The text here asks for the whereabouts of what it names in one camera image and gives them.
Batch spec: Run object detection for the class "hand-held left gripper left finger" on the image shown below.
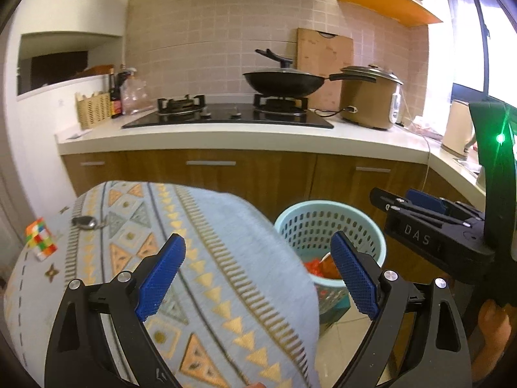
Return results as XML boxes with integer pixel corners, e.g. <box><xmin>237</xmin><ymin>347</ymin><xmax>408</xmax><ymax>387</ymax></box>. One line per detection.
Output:
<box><xmin>44</xmin><ymin>232</ymin><xmax>188</xmax><ymax>388</ymax></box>

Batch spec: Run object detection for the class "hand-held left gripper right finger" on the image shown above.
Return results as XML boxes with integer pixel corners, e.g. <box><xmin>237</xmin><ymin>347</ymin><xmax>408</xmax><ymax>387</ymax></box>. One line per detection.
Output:
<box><xmin>329</xmin><ymin>230</ymin><xmax>473</xmax><ymax>388</ymax></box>

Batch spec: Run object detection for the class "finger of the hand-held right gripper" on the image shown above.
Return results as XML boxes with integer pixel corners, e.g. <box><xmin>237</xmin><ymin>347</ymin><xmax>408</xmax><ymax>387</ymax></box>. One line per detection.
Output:
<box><xmin>405</xmin><ymin>188</ymin><xmax>485</xmax><ymax>222</ymax></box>
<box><xmin>369</xmin><ymin>187</ymin><xmax>471</xmax><ymax>229</ymax></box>

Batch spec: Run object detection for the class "orange paper cup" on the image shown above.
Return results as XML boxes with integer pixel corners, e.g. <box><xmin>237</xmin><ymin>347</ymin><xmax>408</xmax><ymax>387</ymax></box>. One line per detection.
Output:
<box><xmin>319</xmin><ymin>251</ymin><xmax>345</xmax><ymax>281</ymax></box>

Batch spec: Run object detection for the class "light blue plastic basket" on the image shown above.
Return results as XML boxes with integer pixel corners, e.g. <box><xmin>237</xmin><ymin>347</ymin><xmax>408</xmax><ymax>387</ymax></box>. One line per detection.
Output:
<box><xmin>274</xmin><ymin>200</ymin><xmax>387</xmax><ymax>316</ymax></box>

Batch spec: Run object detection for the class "person's right hand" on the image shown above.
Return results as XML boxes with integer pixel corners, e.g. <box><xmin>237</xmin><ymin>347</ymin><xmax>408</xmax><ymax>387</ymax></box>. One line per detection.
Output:
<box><xmin>477</xmin><ymin>299</ymin><xmax>513</xmax><ymax>348</ymax></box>

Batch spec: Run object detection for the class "teal plastic container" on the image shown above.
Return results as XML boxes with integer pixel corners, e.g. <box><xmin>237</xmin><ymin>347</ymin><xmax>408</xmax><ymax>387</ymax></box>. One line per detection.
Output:
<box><xmin>319</xmin><ymin>289</ymin><xmax>352</xmax><ymax>326</ymax></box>

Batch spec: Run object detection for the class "blue patterned table cloth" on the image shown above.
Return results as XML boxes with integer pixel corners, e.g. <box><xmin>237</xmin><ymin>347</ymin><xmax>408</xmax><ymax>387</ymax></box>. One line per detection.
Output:
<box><xmin>3</xmin><ymin>180</ymin><xmax>322</xmax><ymax>388</ymax></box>

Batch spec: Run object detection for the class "crumpled plastic bag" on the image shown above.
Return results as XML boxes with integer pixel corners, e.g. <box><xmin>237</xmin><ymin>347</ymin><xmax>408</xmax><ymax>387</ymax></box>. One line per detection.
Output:
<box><xmin>407</xmin><ymin>115</ymin><xmax>444</xmax><ymax>139</ymax></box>

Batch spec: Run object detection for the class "cream electric kettle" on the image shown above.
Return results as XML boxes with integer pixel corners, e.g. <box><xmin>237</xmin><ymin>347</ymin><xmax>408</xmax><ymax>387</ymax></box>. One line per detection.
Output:
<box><xmin>440</xmin><ymin>99</ymin><xmax>478</xmax><ymax>159</ymax></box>

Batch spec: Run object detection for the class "small grey metal object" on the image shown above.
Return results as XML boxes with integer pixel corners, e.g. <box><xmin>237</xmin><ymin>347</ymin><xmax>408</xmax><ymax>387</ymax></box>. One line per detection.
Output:
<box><xmin>70</xmin><ymin>215</ymin><xmax>110</xmax><ymax>231</ymax></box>

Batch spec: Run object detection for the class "brown rice cooker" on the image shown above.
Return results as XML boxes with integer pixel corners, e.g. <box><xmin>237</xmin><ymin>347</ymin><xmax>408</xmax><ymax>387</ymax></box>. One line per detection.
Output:
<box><xmin>339</xmin><ymin>64</ymin><xmax>405</xmax><ymax>131</ymax></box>

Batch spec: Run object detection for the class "wooden kitchen counter cabinet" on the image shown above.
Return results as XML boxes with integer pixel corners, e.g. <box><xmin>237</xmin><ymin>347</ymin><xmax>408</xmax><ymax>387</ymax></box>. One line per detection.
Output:
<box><xmin>54</xmin><ymin>117</ymin><xmax>489</xmax><ymax>275</ymax></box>

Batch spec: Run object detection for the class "colourful puzzle cube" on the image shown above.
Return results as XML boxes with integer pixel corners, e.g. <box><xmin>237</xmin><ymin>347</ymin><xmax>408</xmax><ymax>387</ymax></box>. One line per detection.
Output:
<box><xmin>24</xmin><ymin>217</ymin><xmax>59</xmax><ymax>261</ymax></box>

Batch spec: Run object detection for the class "wooden cutting board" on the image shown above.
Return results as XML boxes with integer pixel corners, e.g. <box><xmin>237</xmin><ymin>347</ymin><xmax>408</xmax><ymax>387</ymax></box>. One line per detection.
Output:
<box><xmin>297</xmin><ymin>27</ymin><xmax>354</xmax><ymax>110</ymax></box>

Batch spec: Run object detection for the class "black wok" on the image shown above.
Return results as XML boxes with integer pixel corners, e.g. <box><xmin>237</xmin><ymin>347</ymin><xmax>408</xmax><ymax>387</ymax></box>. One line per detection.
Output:
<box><xmin>242</xmin><ymin>69</ymin><xmax>352</xmax><ymax>98</ymax></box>

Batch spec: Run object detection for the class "black gas stove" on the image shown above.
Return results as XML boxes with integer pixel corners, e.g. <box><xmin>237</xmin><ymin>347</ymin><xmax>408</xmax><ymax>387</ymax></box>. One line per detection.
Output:
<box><xmin>121</xmin><ymin>94</ymin><xmax>335</xmax><ymax>130</ymax></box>

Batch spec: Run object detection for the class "dark sauce bottle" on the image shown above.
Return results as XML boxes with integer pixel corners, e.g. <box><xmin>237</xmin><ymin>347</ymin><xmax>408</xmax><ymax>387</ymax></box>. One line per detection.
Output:
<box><xmin>109</xmin><ymin>69</ymin><xmax>123</xmax><ymax>119</ymax></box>

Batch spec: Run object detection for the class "glass wok lid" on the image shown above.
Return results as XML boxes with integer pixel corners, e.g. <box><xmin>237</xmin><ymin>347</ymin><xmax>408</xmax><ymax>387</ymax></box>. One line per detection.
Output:
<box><xmin>244</xmin><ymin>48</ymin><xmax>326</xmax><ymax>79</ymax></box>

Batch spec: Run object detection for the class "wicker basket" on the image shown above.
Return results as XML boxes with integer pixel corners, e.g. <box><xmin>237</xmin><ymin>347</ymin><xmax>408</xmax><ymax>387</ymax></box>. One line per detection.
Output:
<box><xmin>76</xmin><ymin>91</ymin><xmax>113</xmax><ymax>129</ymax></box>

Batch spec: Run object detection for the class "kitchen window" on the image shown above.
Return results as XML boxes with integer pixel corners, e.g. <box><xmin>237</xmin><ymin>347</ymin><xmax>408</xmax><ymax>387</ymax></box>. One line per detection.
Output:
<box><xmin>444</xmin><ymin>0</ymin><xmax>517</xmax><ymax>103</ymax></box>

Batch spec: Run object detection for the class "clear plastic bag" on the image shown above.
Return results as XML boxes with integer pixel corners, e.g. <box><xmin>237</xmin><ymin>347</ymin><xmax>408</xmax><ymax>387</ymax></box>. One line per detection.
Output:
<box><xmin>120</xmin><ymin>69</ymin><xmax>155</xmax><ymax>115</ymax></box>

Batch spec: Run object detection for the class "white power cable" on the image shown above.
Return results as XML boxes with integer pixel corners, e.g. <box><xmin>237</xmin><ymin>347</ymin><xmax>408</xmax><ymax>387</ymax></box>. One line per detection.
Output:
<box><xmin>402</xmin><ymin>115</ymin><xmax>432</xmax><ymax>199</ymax></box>

